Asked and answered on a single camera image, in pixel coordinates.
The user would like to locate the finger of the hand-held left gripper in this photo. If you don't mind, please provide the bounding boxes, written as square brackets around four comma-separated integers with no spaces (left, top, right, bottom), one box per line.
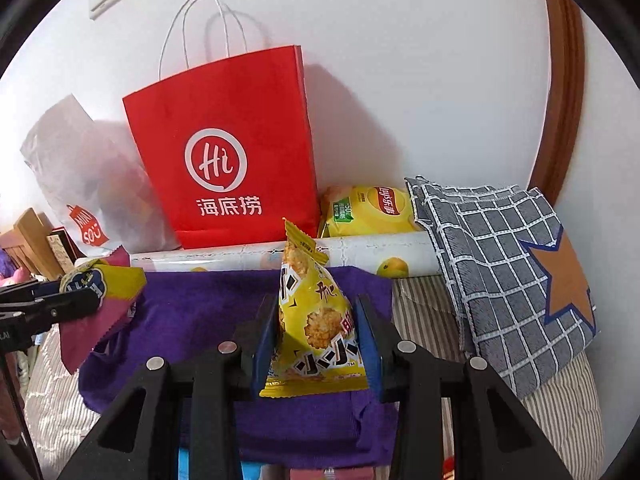
[20,290,101,336]
[0,282,65,307]

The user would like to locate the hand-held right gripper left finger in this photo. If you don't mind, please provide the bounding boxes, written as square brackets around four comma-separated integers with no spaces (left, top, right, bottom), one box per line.
[55,292,281,480]

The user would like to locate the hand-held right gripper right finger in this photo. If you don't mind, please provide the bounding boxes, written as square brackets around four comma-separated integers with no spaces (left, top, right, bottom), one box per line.
[354,294,576,480]

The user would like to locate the yellow purple snack packet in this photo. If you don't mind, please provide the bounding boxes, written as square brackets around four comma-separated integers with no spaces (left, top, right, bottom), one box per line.
[59,247,147,373]

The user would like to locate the yellow triangular snack packet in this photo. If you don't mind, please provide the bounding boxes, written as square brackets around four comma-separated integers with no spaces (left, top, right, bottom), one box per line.
[259,217,371,400]

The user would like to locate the pink plush toy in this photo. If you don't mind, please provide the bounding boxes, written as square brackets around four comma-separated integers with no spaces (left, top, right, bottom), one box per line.
[0,266,32,288]

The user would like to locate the patterned box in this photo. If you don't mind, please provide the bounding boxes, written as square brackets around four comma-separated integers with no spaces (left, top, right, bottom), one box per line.
[47,229,83,278]

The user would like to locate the wooden furniture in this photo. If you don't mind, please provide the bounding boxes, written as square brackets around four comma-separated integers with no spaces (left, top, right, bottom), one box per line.
[0,207,56,281]

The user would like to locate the purple towel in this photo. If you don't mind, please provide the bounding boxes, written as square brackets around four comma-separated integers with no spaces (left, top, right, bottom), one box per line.
[77,265,401,468]

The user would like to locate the printed paper roll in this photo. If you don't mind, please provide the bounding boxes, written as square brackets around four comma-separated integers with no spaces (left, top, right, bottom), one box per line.
[75,230,443,281]

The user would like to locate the white plastic shopping bag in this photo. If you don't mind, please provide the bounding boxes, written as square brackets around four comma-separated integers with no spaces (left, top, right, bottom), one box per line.
[20,92,181,256]

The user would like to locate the yellow chips bag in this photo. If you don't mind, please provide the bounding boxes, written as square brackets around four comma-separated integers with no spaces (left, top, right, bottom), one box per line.
[317,185,426,239]

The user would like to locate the grey checked star cloth bag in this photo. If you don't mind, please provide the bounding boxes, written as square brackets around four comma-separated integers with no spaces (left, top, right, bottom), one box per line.
[404,175,598,401]

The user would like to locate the red paper bag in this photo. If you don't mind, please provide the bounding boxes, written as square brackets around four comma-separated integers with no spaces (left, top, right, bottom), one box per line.
[122,0,321,251]

